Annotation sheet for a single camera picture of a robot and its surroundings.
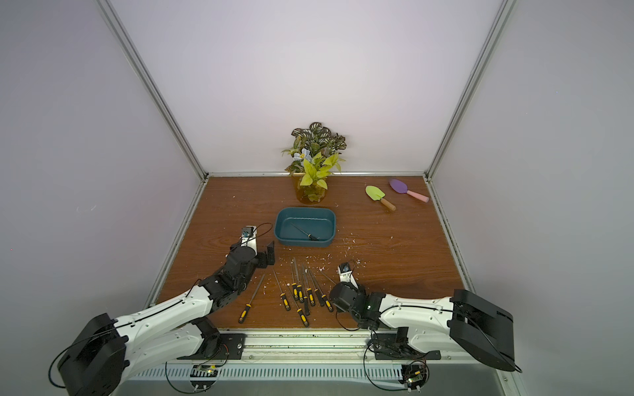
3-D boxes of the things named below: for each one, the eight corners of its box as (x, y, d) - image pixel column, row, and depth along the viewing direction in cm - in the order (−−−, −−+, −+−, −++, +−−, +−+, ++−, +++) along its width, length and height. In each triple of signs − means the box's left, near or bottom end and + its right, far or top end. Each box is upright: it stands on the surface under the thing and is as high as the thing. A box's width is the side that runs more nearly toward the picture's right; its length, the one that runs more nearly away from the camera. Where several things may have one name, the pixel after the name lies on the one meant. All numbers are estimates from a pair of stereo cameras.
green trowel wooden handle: (390, 213, 108) (391, 210, 107) (362, 191, 117) (363, 187, 115) (398, 207, 111) (399, 203, 109) (370, 185, 119) (371, 182, 118)
